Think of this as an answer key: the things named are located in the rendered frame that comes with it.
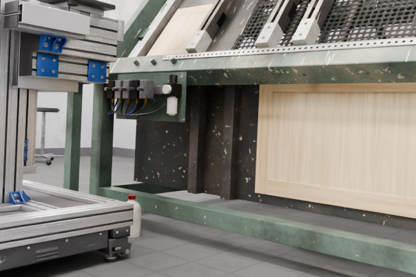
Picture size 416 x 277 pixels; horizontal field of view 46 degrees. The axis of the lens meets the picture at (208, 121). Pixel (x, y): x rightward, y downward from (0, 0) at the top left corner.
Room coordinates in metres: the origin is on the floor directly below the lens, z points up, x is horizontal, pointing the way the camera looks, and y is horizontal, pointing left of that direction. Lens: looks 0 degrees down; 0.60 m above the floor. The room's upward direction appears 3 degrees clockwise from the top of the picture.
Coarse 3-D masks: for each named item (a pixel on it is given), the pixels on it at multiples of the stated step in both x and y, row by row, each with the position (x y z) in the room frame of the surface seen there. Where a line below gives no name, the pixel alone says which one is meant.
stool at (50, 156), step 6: (42, 108) 5.44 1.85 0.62; (48, 108) 5.46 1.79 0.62; (54, 108) 5.52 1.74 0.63; (42, 114) 5.57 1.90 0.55; (42, 120) 5.57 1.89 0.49; (42, 126) 5.57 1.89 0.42; (42, 132) 5.57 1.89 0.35; (42, 138) 5.57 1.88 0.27; (42, 144) 5.57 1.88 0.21; (42, 150) 5.57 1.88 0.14; (36, 156) 5.51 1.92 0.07; (42, 156) 5.52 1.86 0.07; (48, 156) 5.40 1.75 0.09; (54, 156) 5.61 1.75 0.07; (60, 156) 5.63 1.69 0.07; (48, 162) 5.33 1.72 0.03
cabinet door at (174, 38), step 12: (180, 12) 2.76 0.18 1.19; (192, 12) 2.69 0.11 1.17; (204, 12) 2.63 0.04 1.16; (168, 24) 2.74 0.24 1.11; (180, 24) 2.68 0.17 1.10; (192, 24) 2.61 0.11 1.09; (168, 36) 2.66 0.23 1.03; (180, 36) 2.59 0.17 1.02; (192, 36) 2.52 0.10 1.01; (156, 48) 2.63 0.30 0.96; (168, 48) 2.57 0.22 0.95; (180, 48) 2.51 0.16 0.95
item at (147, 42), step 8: (176, 0) 2.87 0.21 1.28; (168, 8) 2.83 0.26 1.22; (160, 16) 2.81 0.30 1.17; (168, 16) 2.82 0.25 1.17; (160, 24) 2.77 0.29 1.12; (152, 32) 2.73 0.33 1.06; (144, 40) 2.72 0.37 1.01; (152, 40) 2.73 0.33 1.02; (136, 48) 2.70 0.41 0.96; (144, 48) 2.69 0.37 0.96; (136, 56) 2.64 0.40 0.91
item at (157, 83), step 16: (112, 80) 2.48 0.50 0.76; (128, 80) 2.40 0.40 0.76; (144, 80) 2.32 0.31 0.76; (160, 80) 2.40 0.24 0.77; (176, 80) 2.28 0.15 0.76; (112, 96) 2.48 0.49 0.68; (128, 96) 2.40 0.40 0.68; (144, 96) 2.32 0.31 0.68; (160, 96) 2.40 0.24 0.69; (176, 96) 2.32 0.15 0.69; (128, 112) 2.55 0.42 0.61; (144, 112) 2.47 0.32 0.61; (160, 112) 2.39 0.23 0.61; (176, 112) 2.28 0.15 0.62
